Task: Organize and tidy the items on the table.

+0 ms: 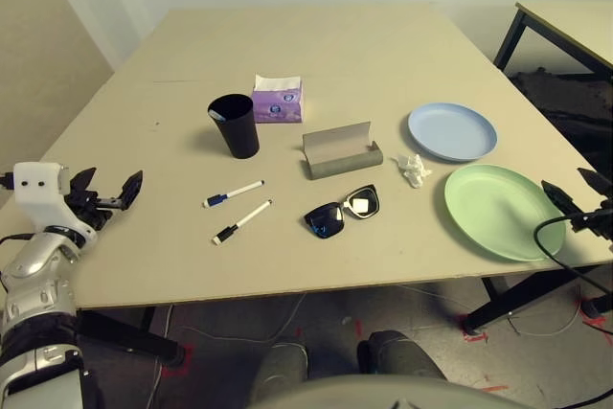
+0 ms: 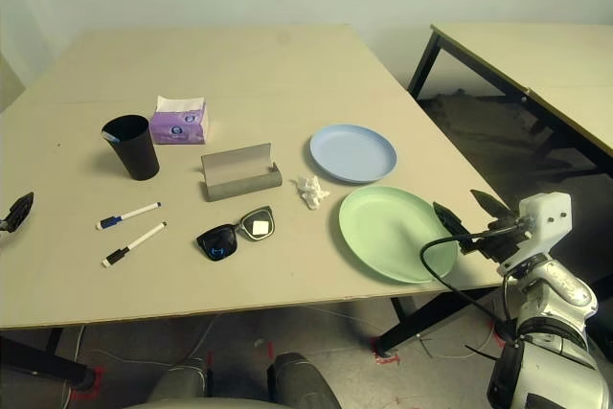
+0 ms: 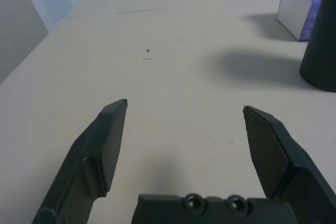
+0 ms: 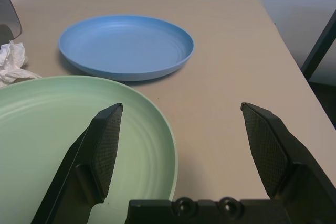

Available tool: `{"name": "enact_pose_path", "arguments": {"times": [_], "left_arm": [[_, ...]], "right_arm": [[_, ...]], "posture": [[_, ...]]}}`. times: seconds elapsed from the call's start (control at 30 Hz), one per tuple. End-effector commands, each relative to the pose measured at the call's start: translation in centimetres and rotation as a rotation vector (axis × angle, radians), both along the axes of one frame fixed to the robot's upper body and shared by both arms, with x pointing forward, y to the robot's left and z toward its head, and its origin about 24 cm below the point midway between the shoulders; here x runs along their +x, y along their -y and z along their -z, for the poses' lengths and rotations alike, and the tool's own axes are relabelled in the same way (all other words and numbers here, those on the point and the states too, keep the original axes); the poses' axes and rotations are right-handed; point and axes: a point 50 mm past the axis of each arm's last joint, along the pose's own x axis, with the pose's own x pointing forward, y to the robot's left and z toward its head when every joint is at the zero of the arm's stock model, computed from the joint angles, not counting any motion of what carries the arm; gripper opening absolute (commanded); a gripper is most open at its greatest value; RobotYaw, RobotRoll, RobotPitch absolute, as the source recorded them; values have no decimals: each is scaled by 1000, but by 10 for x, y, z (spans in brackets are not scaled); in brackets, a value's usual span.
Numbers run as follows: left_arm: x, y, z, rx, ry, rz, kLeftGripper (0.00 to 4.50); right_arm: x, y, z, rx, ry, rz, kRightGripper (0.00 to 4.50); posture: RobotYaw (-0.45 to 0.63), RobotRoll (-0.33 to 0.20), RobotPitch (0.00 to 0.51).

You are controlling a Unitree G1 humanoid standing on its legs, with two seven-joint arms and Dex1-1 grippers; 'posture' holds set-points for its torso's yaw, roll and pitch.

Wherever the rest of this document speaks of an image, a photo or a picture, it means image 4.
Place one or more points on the white tissue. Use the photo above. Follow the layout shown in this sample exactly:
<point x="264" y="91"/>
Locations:
<point x="11" y="61"/>

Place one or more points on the blue plastic plate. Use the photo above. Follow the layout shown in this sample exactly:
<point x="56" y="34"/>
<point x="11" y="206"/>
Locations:
<point x="126" y="48"/>

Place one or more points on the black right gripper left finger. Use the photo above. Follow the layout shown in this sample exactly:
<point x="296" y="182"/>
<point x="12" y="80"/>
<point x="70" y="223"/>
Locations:
<point x="86" y="169"/>

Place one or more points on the light green plastic plate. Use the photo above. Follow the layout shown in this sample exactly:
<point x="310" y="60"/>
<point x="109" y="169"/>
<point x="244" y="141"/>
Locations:
<point x="39" y="119"/>

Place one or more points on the grey glasses case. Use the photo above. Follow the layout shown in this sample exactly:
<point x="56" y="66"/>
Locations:
<point x="8" y="11"/>

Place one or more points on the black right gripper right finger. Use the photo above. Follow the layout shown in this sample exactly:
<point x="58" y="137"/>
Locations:
<point x="275" y="155"/>

